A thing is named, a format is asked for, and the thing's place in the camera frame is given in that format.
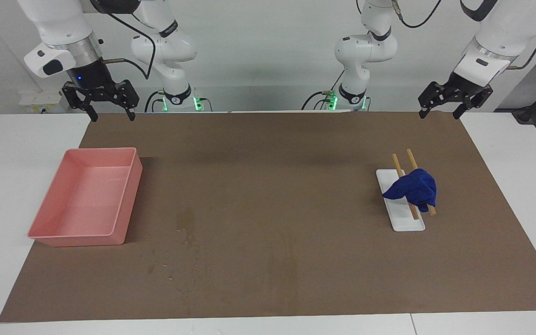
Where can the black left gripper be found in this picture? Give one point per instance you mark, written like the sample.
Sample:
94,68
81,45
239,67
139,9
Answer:
461,86

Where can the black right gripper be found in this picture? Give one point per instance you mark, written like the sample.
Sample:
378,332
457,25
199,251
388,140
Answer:
91,77

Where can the blue towel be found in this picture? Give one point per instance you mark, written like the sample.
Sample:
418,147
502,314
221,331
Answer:
412,186

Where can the wooden rack rod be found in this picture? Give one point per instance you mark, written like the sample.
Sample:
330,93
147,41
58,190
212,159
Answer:
397,164
411,158

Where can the pink plastic bin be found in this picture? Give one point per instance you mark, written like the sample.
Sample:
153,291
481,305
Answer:
86,200

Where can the white rack base tray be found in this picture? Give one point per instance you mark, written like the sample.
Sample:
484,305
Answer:
407,223

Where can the brown table mat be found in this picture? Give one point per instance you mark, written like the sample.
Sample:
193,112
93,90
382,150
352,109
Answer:
272,209

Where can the white wall socket box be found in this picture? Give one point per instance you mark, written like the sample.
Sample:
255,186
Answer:
40,100

